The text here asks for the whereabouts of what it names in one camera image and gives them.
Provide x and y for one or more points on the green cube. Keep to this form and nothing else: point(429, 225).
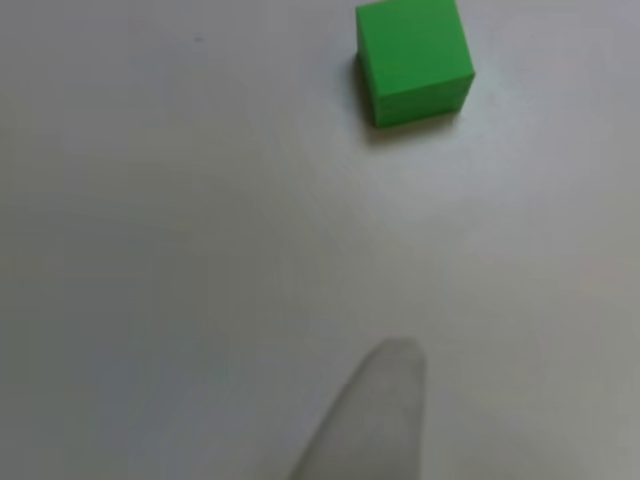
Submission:
point(415, 60)

